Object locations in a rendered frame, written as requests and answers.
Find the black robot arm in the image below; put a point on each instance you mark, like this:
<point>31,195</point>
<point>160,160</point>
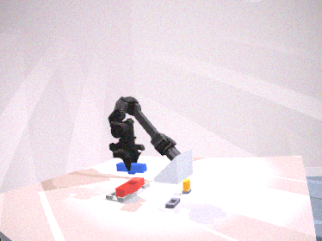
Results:
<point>120,128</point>

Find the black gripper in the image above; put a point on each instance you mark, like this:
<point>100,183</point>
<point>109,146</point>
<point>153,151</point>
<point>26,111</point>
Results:
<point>130,153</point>

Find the yellow rectangular block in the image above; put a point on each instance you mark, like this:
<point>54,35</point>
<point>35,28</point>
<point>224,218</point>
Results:
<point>186,184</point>

